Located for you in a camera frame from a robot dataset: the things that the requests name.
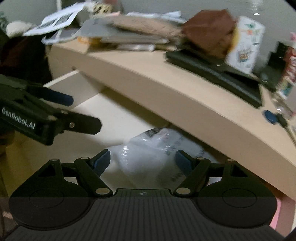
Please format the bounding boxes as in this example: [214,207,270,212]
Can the grey plastic mailer bag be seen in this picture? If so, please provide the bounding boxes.
[108,126,215,188]

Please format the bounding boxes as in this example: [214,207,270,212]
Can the beige wooden drawer cabinet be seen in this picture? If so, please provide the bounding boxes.
[1,41,295,198]

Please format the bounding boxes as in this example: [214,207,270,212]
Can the white fluffy cloth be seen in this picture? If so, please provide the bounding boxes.
[6,21,36,39]

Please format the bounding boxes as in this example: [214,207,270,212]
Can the orange flat box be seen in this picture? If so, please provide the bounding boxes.
[77,36,108,47]

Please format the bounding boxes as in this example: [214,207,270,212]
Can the printed white paper sheet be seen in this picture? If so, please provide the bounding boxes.
[23,2,86,36]

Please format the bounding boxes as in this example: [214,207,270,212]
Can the flat grey mailer envelope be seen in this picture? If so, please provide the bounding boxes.
[76,11,186,52]

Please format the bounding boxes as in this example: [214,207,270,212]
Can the black wallet pouch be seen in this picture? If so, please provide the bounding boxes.
[165,49,262,108]

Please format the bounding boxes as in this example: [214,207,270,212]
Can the floral label clear bottle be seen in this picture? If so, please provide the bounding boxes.
[225,16,265,74]

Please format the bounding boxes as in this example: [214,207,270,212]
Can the brown leather bag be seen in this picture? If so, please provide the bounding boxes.
[182,9,236,59]

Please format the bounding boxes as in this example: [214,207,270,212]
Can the blue handled scissors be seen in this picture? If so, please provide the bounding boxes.
[263,110,295,145]

